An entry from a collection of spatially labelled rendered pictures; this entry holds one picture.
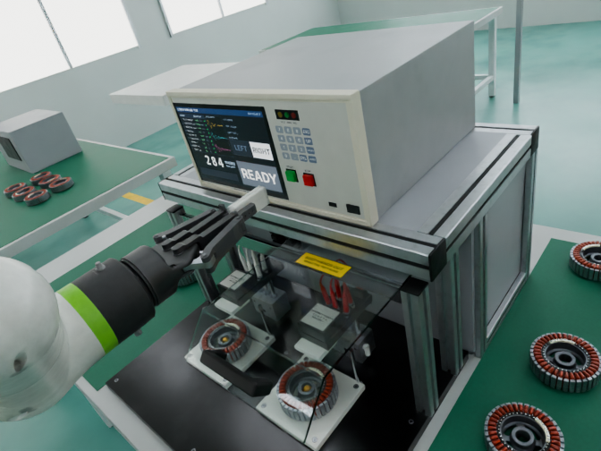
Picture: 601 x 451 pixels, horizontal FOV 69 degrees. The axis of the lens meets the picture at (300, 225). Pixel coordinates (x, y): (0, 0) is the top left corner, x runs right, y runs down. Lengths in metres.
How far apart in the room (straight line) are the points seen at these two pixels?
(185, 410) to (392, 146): 0.65
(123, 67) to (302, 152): 5.18
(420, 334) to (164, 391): 0.58
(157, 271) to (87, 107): 5.08
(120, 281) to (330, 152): 0.33
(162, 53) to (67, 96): 1.29
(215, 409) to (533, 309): 0.69
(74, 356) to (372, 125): 0.46
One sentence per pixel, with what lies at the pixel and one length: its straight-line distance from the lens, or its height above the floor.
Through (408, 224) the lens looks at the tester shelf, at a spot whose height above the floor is 1.11.
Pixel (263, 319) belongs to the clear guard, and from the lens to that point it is 0.64.
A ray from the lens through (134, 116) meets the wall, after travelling 5.84.
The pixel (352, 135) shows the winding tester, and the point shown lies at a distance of 0.61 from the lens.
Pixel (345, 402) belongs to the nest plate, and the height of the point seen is 0.78.
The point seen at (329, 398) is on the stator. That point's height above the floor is 0.81.
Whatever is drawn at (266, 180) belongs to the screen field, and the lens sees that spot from 0.78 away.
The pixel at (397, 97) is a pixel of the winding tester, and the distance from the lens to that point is 0.69.
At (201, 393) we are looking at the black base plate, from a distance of 1.00.
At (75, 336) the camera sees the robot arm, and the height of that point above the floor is 1.20.
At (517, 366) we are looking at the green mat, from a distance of 0.96.
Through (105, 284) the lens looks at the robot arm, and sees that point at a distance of 0.55.
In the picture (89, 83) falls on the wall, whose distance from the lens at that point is 5.62.
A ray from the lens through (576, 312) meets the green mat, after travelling 1.07.
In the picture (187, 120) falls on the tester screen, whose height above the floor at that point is 1.26.
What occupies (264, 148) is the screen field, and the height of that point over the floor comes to 1.22.
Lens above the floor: 1.48
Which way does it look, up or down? 31 degrees down
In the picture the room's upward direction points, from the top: 15 degrees counter-clockwise
